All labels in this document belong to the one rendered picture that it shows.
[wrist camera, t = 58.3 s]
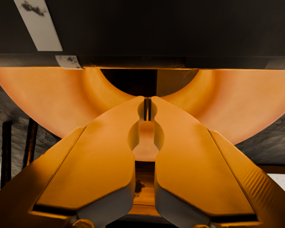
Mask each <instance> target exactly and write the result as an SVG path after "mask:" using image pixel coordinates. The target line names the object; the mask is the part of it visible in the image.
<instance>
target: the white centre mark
mask: <svg viewBox="0 0 285 228"><path fill-rule="evenodd" d="M14 2H15V4H16V6H17V8H18V10H19V12H20V14H21V16H22V19H23V21H24V23H25V25H26V27H27V29H28V31H29V33H30V35H31V37H32V40H33V42H34V44H35V46H36V48H37V50H38V51H63V49H62V46H61V44H60V41H59V38H58V35H57V33H56V30H55V27H54V25H53V22H52V19H51V16H50V13H49V11H48V8H47V5H46V3H45V0H14ZM55 57H56V60H57V62H58V64H59V65H60V66H61V68H63V69H72V70H84V69H86V68H82V67H81V66H80V64H79V62H78V60H77V57H76V56H55Z"/></svg>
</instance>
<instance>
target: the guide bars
mask: <svg viewBox="0 0 285 228"><path fill-rule="evenodd" d="M76 57H77V60H78V62H79V64H80V66H81V67H82V68H102V69H173V70H244V71H285V57H145V56H76ZM0 67H31V68H61V66H60V65H59V64H58V62H57V60H56V57H55V56H51V55H0Z"/></svg>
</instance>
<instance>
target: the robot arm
mask: <svg viewBox="0 0 285 228"><path fill-rule="evenodd" d="M147 113H148V120H149V121H151V123H152V124H153V125H154V137H153V143H154V145H155V146H156V147H157V148H158V150H159V153H158V154H157V156H156V160H155V176H154V196H155V208H156V210H157V212H158V213H159V214H160V215H161V216H162V217H164V218H165V219H167V220H168V221H170V222H171V223H173V224H174V225H176V226H177V227H179V228H285V191H284V190H283V189H282V188H281V187H280V186H279V185H278V184H277V183H276V182H275V181H274V180H273V179H272V178H271V177H270V176H269V175H267V174H266V173H265V172H264V171H263V170H262V169H261V168H260V167H258V166H257V165H256V164H255V163H254V162H253V161H251V160H250V159H249V158H248V157H247V156H246V155H244V154H243V153H242V152H241V151H240V150H238V149H237V148H236V147H235V146H234V145H233V144H231V143H230V142H229V141H228V140H227V139H226V138H225V137H224V136H222V135H221V134H220V133H219V132H218V131H217V130H216V131H209V130H208V129H207V128H206V127H205V126H204V125H203V124H202V123H201V122H199V121H198V120H197V119H196V118H194V117H193V116H191V115H190V114H188V113H187V112H185V111H183V110H181V109H180V108H178V107H176V106H174V105H172V104H170V103H169V102H167V101H165V100H163V99H161V98H160V97H158V96H153V97H143V96H137V97H135V98H133V99H131V100H129V101H127V102H125V103H123V104H121V105H119V106H117V107H114V108H112V109H110V110H109V111H107V112H105V113H103V114H102V115H100V116H99V117H97V118H96V119H94V120H93V121H92V122H91V123H89V124H88V125H87V126H86V127H77V128H76V129H75V130H73V131H72V132H71V133H69V134H68V135H67V136H65V137H64V138H63V139H62V140H60V141H59V142H58V143H56V144H55V145H54V146H52V147H51V148H50V149H48V150H47V151H46V152H45V153H44V154H42V155H41V156H39V157H38V158H37V159H36V160H34V161H33V162H32V163H30V164H29V165H28V166H26V167H25V168H24V169H23V170H22V171H21V172H19V173H18V174H17V175H16V176H15V177H14V178H12V179H11V180H10V181H9V182H8V183H7V184H6V185H5V186H4V187H3V188H2V189H1V190H0V228H105V226H106V225H107V224H109V223H111V222H113V221H115V220H117V219H118V218H120V217H122V216H124V215H126V214H127V213H128V212H129V211H130V210H131V209H132V206H133V199H134V192H135V185H136V182H135V156H134V154H133V152H132V151H133V150H134V148H135V147H136V146H137V145H138V144H139V142H140V128H139V127H140V125H141V124H142V123H143V122H144V121H146V120H147Z"/></svg>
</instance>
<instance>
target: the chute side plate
mask: <svg viewBox="0 0 285 228"><path fill-rule="evenodd" d="M45 3H46V5H47V8H48V11H49V13H50V16H51V19H52V22H53V25H54V27H55V30H56V33H57V35H58V38H59V41H60V44H61V46H62V49H63V51H38V50H37V48H36V46H35V44H34V42H33V40H32V37H31V35H30V33H29V31H28V29H27V27H26V25H25V23H24V21H23V19H22V16H21V14H20V12H19V10H18V8H17V6H16V4H15V2H14V0H0V55H51V56H145V57H285V0H45Z"/></svg>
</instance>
